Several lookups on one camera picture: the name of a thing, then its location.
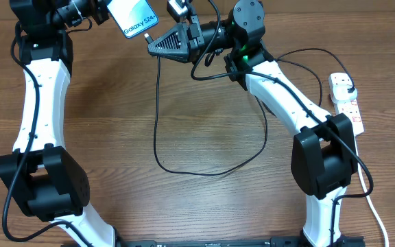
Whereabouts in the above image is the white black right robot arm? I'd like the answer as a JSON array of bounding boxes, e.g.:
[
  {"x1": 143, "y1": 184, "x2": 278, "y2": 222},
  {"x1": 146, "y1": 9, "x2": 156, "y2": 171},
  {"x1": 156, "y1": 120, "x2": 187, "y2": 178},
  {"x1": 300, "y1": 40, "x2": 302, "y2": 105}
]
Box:
[{"x1": 148, "y1": 1, "x2": 364, "y2": 246}]

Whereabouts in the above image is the white charger plug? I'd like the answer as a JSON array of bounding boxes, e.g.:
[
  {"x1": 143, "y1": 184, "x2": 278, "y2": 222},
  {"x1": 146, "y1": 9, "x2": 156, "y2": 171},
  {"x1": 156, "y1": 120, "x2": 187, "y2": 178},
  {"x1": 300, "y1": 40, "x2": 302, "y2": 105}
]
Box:
[{"x1": 331, "y1": 84, "x2": 358, "y2": 104}]

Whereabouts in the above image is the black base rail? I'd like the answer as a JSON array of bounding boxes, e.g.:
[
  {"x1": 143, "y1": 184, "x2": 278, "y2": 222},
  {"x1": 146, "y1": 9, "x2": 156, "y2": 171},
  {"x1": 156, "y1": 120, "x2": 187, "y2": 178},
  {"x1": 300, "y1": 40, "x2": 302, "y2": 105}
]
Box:
[{"x1": 116, "y1": 236, "x2": 366, "y2": 247}]

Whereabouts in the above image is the Samsung Galaxy smartphone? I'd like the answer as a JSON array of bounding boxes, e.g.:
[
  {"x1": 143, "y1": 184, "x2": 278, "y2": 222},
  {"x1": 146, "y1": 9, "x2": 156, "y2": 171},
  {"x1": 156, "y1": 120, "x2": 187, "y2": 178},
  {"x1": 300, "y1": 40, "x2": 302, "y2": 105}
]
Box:
[{"x1": 106, "y1": 0, "x2": 159, "y2": 39}]

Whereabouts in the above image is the white power strip cord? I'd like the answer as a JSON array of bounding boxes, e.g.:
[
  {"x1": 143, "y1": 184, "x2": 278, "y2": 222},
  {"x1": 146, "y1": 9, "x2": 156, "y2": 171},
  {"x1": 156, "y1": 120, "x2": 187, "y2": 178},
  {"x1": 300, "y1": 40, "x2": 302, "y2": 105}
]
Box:
[{"x1": 354, "y1": 135, "x2": 390, "y2": 247}]

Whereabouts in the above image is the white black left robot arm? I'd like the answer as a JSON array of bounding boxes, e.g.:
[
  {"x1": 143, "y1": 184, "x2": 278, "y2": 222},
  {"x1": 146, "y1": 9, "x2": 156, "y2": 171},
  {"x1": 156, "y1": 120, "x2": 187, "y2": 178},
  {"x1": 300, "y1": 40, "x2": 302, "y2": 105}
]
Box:
[{"x1": 0, "y1": 0, "x2": 123, "y2": 246}]

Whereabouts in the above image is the black USB charging cable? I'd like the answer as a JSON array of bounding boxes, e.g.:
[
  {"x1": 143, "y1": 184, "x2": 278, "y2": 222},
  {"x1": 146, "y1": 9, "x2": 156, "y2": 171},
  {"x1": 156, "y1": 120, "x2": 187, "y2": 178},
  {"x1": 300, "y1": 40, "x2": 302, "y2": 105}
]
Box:
[{"x1": 143, "y1": 32, "x2": 357, "y2": 177}]

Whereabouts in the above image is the white power strip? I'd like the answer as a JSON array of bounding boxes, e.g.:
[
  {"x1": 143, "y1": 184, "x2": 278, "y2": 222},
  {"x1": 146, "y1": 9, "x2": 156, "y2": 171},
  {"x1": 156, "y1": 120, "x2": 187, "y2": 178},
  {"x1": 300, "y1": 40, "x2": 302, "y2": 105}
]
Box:
[{"x1": 328, "y1": 73, "x2": 364, "y2": 136}]

